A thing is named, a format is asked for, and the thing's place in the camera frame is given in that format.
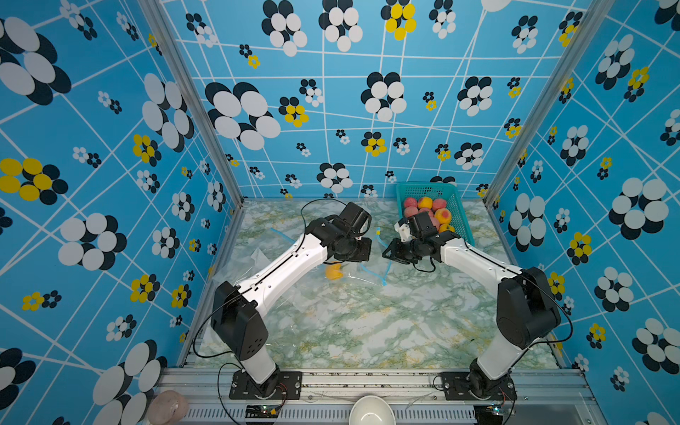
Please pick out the clear zip-top bag blue zipper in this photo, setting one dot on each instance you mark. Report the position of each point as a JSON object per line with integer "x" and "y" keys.
{"x": 313, "y": 287}

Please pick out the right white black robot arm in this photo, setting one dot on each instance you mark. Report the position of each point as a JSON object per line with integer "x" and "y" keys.
{"x": 526, "y": 312}

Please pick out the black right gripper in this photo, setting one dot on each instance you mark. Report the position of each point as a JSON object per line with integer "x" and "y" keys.
{"x": 395, "y": 255}

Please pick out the aluminium front rail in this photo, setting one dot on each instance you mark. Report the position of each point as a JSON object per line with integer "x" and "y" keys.
{"x": 415, "y": 396}

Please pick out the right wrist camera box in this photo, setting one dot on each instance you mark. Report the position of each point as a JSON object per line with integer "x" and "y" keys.
{"x": 417, "y": 227}

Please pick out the orange red peach in basket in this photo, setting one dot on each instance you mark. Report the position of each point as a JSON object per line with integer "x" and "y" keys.
{"x": 443, "y": 216}

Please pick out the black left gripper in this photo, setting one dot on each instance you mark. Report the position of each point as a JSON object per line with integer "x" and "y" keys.
{"x": 366, "y": 251}

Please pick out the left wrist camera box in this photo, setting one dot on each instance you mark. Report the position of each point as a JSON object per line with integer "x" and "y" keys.
{"x": 354, "y": 220}

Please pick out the pink translucent object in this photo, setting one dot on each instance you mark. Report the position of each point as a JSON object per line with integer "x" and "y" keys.
{"x": 168, "y": 408}

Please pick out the pink peach in basket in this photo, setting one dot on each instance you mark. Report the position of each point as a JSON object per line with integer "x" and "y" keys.
{"x": 410, "y": 211}

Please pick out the teal plastic basket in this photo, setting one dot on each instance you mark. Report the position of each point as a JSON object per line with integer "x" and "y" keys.
{"x": 445, "y": 195}

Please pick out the yellow peach in basket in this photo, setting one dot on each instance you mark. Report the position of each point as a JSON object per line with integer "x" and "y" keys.
{"x": 425, "y": 203}

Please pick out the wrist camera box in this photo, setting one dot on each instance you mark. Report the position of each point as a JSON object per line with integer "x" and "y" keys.
{"x": 354, "y": 220}
{"x": 417, "y": 227}

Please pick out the white bowl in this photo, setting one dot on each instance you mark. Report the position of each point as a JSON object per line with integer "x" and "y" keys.
{"x": 371, "y": 410}

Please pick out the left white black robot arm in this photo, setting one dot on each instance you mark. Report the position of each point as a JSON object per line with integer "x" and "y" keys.
{"x": 239, "y": 312}

